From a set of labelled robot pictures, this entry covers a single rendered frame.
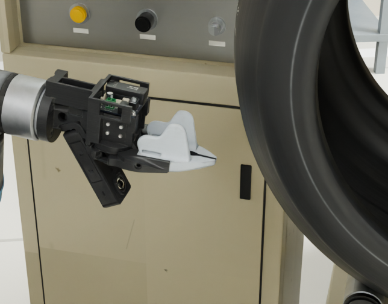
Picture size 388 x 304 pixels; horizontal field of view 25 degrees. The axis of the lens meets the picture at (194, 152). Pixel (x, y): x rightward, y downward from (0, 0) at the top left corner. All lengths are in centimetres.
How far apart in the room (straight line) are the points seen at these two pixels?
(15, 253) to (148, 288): 92
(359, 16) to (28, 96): 306
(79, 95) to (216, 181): 67
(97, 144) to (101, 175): 5
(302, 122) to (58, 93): 32
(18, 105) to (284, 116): 35
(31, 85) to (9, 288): 155
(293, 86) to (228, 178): 82
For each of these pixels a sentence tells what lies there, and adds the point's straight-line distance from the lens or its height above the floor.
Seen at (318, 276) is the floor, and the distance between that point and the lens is 258.
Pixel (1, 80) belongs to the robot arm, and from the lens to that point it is 107.
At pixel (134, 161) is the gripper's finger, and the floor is 103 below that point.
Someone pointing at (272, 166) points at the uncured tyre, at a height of 108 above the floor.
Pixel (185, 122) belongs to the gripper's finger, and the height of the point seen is 106.
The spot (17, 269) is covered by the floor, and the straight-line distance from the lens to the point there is 263.
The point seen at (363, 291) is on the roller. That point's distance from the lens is 100.
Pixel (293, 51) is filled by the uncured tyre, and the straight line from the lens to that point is 82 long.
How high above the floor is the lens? 153
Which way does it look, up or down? 29 degrees down
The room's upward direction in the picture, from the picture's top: straight up
